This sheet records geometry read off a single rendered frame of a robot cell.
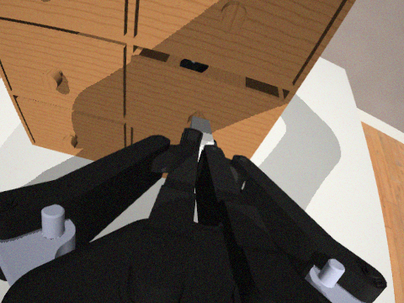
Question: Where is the black nine-volt battery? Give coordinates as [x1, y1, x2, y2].
[180, 59, 209, 73]

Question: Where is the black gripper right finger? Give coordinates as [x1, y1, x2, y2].
[195, 118, 387, 303]

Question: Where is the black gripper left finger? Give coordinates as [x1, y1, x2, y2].
[0, 116, 203, 303]

